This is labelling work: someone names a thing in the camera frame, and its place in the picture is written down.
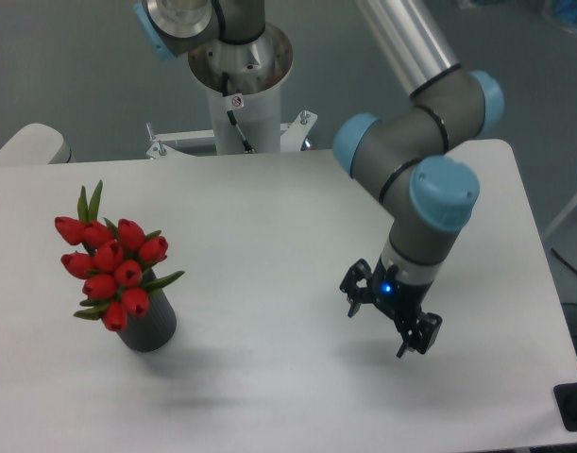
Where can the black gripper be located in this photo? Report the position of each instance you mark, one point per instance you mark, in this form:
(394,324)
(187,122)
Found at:
(397,285)

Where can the red tulip bouquet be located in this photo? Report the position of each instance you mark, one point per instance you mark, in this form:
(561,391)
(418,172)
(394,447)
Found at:
(116,265)

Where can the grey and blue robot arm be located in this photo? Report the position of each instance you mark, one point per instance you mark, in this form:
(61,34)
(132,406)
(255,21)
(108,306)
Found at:
(405,164)

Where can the dark grey ribbed vase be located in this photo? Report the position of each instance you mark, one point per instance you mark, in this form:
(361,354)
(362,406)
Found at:
(153,329)

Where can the black device at table edge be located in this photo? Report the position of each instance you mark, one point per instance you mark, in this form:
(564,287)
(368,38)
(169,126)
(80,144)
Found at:
(566,399)

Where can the white chair armrest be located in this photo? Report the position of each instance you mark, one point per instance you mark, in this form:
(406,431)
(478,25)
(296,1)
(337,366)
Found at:
(35,144)

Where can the white metal base frame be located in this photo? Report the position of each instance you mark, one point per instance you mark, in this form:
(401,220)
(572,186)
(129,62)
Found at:
(294,137)

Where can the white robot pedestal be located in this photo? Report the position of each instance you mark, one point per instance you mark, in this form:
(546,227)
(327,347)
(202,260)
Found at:
(242,83)

